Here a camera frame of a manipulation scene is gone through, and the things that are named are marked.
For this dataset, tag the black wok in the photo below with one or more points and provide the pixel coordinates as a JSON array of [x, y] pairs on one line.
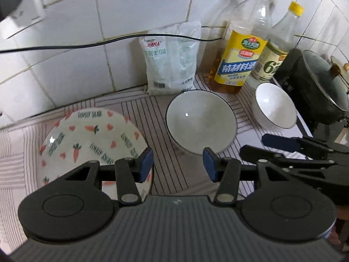
[[308, 95]]

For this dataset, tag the large white bowl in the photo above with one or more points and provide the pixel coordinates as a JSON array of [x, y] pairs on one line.
[[200, 117]]

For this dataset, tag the glass wok lid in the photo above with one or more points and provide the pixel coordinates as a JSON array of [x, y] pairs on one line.
[[321, 76]]

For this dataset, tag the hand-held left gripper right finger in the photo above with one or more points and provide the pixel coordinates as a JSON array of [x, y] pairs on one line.
[[210, 166]]

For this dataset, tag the white salt bag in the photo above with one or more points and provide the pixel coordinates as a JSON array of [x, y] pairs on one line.
[[170, 60]]

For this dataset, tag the cooking wine bottle yellow label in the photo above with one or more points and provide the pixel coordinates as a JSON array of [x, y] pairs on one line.
[[240, 60]]

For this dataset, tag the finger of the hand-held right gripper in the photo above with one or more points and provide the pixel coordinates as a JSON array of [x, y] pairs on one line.
[[261, 154], [278, 142]]

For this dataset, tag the white wall socket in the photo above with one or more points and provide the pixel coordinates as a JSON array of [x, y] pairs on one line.
[[30, 8]]

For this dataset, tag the striped white tablecloth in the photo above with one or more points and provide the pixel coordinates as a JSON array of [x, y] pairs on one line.
[[177, 174]]

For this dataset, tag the bunny and carrot print plate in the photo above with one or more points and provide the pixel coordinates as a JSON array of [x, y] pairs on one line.
[[87, 139]]

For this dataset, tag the vinegar bottle yellow cap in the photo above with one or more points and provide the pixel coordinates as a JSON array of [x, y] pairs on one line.
[[270, 62]]

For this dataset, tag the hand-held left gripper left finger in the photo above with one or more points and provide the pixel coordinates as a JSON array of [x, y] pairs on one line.
[[147, 166]]

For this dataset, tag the small white bowl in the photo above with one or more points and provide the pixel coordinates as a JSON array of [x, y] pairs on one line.
[[275, 105]]

